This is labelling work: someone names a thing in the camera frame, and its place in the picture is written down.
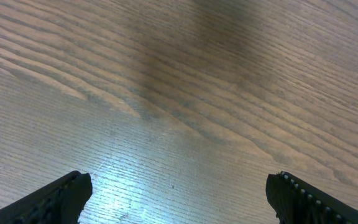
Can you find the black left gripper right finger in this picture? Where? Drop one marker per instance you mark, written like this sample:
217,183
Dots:
297,202

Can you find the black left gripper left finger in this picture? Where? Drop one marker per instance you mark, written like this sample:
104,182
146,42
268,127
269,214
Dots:
59,202

